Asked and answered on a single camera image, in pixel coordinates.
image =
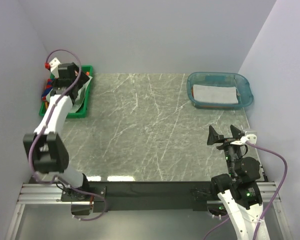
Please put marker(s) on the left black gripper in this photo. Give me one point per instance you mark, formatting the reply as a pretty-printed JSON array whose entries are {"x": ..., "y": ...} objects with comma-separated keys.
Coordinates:
[{"x": 82, "y": 80}]

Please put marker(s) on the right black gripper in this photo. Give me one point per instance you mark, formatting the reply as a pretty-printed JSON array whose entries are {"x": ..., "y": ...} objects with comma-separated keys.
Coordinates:
[{"x": 213, "y": 136}]

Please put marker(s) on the green panda towel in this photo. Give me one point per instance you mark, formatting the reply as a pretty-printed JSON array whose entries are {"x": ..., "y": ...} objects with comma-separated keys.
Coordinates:
[{"x": 45, "y": 105}]

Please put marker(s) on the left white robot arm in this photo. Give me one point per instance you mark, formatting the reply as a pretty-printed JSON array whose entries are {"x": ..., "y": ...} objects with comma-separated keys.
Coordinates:
[{"x": 44, "y": 147}]

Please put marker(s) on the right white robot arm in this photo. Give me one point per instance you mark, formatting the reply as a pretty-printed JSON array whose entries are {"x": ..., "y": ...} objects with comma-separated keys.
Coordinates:
[{"x": 238, "y": 189}]

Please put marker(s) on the red blue patterned cloth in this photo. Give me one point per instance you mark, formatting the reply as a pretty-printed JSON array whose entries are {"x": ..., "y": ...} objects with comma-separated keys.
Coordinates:
[{"x": 47, "y": 89}]

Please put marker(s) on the folded white towel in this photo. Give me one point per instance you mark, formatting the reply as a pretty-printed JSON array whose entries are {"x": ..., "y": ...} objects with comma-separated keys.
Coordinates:
[{"x": 215, "y": 94}]

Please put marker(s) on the green plastic bin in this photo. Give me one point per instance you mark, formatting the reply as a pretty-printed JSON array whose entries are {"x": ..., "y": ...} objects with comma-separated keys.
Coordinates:
[{"x": 80, "y": 107}]

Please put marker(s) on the blue translucent plastic tub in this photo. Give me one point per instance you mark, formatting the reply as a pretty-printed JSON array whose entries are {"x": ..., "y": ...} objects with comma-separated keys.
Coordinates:
[{"x": 220, "y": 79}]

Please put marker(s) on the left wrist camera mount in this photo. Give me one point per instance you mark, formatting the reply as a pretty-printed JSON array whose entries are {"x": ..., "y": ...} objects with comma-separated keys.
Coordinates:
[{"x": 52, "y": 66}]

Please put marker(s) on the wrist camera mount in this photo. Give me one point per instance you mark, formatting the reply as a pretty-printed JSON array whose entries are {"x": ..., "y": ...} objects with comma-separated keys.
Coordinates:
[
  {"x": 52, "y": 66},
  {"x": 248, "y": 137}
]

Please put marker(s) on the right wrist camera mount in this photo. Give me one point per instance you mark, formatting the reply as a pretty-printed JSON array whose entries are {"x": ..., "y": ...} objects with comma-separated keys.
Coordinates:
[{"x": 248, "y": 137}]

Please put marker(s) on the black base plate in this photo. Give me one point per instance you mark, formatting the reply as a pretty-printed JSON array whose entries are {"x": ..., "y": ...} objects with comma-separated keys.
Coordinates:
[{"x": 144, "y": 195}]

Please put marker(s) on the aluminium mounting rail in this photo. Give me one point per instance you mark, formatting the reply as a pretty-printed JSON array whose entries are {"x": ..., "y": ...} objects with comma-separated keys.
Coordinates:
[{"x": 47, "y": 194}]

